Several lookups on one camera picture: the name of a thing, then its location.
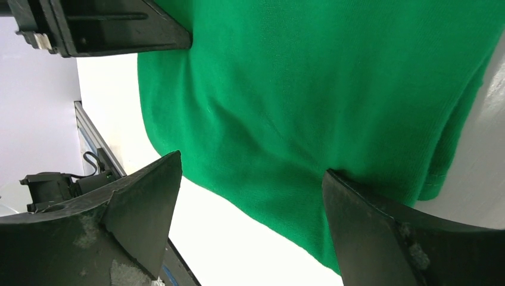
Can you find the aluminium frame rail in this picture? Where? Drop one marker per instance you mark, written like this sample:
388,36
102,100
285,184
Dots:
139,215

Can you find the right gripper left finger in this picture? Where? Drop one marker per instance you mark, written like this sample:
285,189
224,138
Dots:
83,240

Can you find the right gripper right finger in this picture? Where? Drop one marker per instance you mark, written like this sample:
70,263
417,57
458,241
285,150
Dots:
379,241

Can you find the green t shirt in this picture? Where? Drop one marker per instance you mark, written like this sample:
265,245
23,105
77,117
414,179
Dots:
274,93

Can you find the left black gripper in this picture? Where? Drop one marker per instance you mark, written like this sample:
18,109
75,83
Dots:
96,28

